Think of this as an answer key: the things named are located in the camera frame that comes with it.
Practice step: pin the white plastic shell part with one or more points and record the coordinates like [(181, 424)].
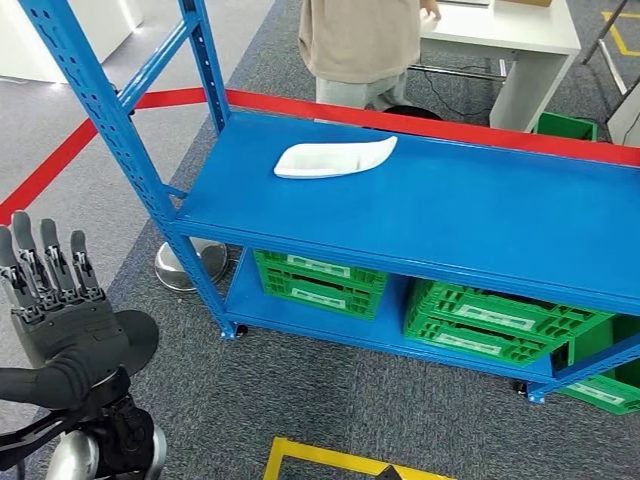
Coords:
[(324, 162)]

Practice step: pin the blue metal shelf rack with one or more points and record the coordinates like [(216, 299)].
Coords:
[(425, 212)]

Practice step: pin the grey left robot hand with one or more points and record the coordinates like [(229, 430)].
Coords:
[(70, 338)]

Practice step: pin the person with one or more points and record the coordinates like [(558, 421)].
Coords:
[(360, 40)]

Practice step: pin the red barrier belt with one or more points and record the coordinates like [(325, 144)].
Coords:
[(50, 169), (450, 129)]

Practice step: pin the green open plastic bin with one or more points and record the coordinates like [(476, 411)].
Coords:
[(564, 126)]

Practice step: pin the green folding plastic crate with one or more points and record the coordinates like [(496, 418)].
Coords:
[(465, 344), (500, 318), (320, 301), (320, 266), (600, 391)]

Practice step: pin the white desk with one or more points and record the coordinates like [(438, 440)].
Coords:
[(500, 30)]

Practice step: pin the white cabinet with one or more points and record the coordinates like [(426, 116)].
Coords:
[(627, 126)]

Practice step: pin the grey metal frame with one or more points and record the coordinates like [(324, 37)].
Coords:
[(612, 66)]

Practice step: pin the black round stool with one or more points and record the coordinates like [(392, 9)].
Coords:
[(415, 112)]

